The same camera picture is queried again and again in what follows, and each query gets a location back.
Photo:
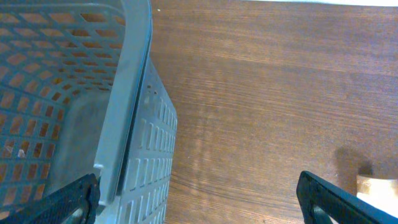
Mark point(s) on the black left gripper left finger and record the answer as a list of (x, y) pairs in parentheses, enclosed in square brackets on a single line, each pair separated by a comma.
[(77, 202)]

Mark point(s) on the grey plastic mesh basket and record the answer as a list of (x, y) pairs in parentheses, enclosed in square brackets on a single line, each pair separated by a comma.
[(80, 95)]

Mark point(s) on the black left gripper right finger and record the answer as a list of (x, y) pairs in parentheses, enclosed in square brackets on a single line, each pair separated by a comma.
[(323, 202)]

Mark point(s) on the beige white tube packet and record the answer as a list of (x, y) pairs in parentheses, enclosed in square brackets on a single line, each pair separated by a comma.
[(380, 193)]

